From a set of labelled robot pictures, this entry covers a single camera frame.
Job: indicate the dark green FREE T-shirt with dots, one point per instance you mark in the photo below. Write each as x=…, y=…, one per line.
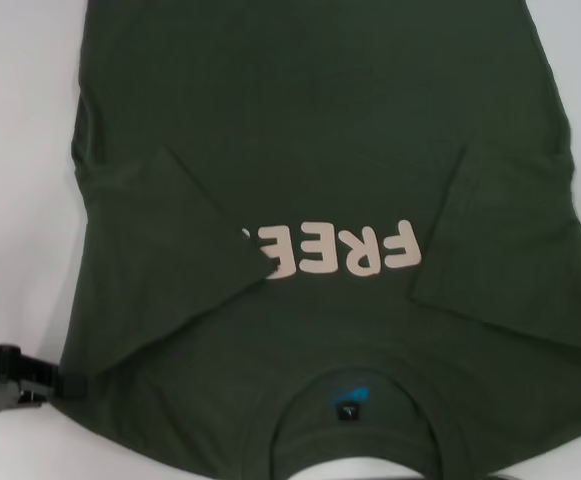
x=320, y=125

